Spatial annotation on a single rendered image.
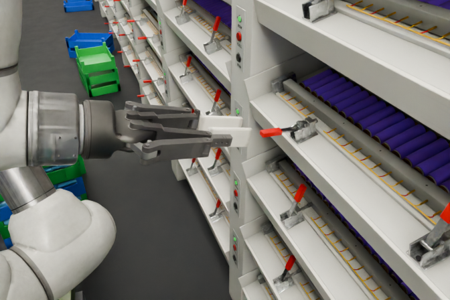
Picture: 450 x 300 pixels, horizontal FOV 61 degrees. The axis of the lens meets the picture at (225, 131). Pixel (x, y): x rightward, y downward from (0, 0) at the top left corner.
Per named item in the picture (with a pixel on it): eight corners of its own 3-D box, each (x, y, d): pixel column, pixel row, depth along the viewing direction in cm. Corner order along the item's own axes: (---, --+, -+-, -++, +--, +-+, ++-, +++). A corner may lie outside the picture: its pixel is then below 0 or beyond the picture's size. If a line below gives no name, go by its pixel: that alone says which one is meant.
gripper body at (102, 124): (76, 137, 53) (142, 138, 57) (80, 173, 46) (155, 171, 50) (78, 88, 49) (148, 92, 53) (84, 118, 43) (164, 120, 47)
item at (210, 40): (235, 98, 86) (219, 44, 78) (167, 24, 134) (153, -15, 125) (312, 63, 90) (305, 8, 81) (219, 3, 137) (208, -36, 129)
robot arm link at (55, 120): (27, 182, 44) (82, 180, 46) (27, 112, 40) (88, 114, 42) (29, 141, 51) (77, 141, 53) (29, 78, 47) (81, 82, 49)
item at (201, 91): (234, 168, 97) (220, 126, 89) (171, 76, 144) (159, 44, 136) (303, 135, 100) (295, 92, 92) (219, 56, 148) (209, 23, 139)
